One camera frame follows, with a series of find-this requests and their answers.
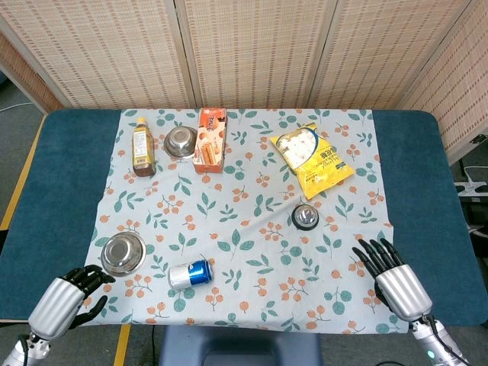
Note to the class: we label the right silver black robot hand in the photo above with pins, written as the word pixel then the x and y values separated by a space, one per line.
pixel 400 289

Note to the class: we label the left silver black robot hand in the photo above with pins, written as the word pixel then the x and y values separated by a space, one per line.
pixel 57 303

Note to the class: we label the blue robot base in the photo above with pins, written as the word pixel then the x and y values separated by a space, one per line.
pixel 240 345

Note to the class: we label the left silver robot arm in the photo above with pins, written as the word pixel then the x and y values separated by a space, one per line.
pixel 23 348

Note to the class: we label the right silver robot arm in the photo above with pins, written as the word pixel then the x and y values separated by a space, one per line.
pixel 438 341

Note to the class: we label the silver metal lid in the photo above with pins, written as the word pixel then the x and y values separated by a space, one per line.
pixel 305 216

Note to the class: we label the large steel bowl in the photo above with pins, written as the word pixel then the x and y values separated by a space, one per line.
pixel 123 254

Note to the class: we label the blue table mat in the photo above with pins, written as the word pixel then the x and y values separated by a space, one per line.
pixel 57 213

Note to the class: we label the blue silver soda can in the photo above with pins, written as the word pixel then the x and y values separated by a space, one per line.
pixel 189 274

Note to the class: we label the yellow marshmallow snack bag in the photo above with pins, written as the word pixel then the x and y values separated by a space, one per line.
pixel 314 160

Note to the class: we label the floral patterned tablecloth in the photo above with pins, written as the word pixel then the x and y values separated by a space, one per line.
pixel 244 213

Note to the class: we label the brown tea bottle yellow cap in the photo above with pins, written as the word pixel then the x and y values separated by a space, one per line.
pixel 142 148

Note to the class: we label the small steel bowl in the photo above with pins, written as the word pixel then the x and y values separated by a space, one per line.
pixel 180 142

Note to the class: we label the orange biscuit box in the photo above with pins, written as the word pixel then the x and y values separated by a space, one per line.
pixel 210 141

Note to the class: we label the woven folding screen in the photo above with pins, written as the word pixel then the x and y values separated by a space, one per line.
pixel 244 49

